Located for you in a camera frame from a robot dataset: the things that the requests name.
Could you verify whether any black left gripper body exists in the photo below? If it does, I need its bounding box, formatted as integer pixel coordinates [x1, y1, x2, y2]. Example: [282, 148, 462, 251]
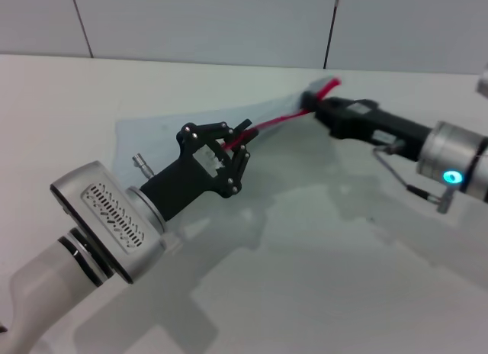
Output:
[139, 136, 238, 222]

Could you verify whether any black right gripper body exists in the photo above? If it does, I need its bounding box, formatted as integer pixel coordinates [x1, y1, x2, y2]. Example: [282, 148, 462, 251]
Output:
[314, 96, 435, 163]

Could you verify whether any clear document bag red zipper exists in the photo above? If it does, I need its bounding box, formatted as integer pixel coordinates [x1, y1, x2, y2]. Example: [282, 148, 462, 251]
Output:
[113, 75, 344, 170]

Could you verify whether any silver connector plug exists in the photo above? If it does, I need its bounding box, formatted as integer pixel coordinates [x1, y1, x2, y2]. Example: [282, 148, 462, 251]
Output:
[130, 153, 154, 180]

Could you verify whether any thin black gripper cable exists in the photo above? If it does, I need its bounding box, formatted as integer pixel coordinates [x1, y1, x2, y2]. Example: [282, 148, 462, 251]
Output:
[372, 139, 455, 214]

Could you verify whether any silver vented wrist camera box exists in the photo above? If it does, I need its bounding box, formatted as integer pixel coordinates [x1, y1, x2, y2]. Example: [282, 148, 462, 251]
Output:
[49, 160, 168, 285]

